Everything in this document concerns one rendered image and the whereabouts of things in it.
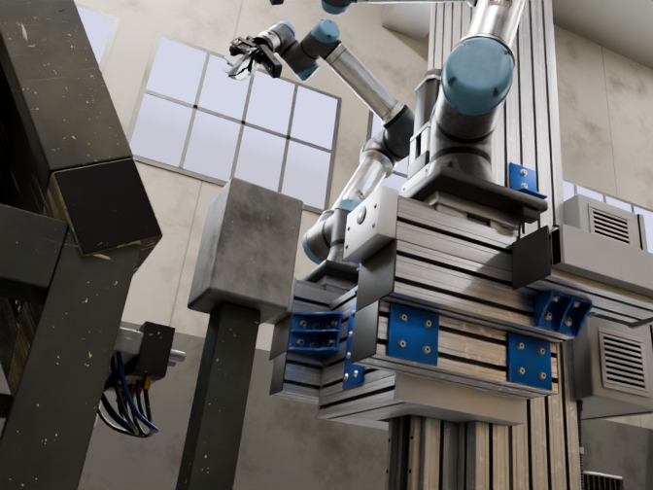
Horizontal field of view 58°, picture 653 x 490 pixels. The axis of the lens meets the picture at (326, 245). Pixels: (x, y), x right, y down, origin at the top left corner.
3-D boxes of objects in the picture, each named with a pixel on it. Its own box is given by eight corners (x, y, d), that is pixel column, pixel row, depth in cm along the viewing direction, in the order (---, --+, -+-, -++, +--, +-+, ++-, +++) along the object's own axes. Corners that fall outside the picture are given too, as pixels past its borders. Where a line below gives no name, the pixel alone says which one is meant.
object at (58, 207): (82, 258, 73) (166, 235, 79) (50, 170, 74) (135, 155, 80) (16, 408, 255) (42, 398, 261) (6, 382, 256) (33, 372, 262)
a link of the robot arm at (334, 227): (345, 233, 150) (350, 188, 155) (319, 249, 161) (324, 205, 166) (383, 248, 155) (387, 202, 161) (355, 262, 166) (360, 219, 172)
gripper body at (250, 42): (224, 65, 172) (246, 52, 181) (250, 78, 171) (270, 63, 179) (228, 42, 167) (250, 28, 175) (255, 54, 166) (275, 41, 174)
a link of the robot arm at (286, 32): (303, 34, 186) (284, 13, 185) (287, 46, 178) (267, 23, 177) (289, 50, 192) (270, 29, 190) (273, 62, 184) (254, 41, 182)
